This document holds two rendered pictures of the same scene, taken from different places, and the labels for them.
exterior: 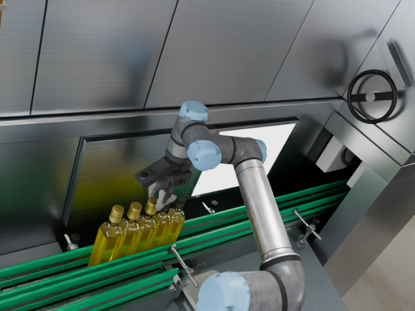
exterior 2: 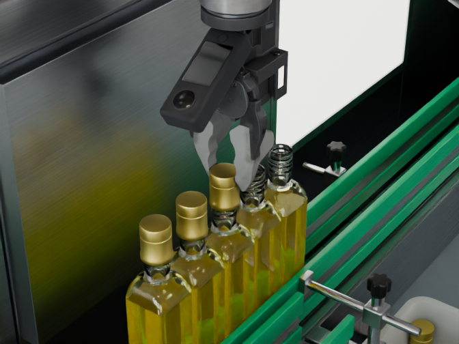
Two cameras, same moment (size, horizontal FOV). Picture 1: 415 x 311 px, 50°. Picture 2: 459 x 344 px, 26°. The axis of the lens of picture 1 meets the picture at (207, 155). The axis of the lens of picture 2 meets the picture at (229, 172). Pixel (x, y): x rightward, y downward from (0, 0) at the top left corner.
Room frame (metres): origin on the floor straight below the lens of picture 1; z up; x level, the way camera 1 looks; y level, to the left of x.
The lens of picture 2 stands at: (0.08, 0.16, 1.76)
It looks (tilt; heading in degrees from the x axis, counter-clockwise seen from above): 32 degrees down; 355
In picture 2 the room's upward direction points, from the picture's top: straight up
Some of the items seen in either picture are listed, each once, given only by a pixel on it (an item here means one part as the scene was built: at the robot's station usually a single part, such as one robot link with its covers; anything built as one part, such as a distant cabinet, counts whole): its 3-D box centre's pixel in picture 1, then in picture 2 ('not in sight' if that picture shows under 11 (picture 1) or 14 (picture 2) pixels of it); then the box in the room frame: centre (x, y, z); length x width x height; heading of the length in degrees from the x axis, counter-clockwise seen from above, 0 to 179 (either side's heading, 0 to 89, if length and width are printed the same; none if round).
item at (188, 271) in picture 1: (183, 267); (358, 310); (1.02, -0.08, 0.95); 0.17 x 0.03 x 0.12; 49
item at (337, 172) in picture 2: (205, 211); (322, 179); (1.33, -0.08, 0.94); 0.07 x 0.04 x 0.13; 49
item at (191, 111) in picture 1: (189, 123); not in sight; (1.02, 0.08, 1.46); 0.09 x 0.08 x 0.11; 34
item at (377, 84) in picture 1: (373, 97); not in sight; (1.73, -0.50, 1.49); 0.21 x 0.05 x 0.21; 49
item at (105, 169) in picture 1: (194, 164); (255, 70); (1.30, 0.03, 1.15); 0.90 x 0.03 x 0.34; 139
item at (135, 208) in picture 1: (134, 210); (191, 215); (0.97, 0.13, 1.14); 0.04 x 0.04 x 0.04
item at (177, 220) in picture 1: (167, 232); (277, 250); (1.10, 0.02, 0.99); 0.06 x 0.06 x 0.21; 50
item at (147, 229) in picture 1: (138, 240); (224, 297); (1.01, 0.09, 0.99); 0.06 x 0.06 x 0.21; 50
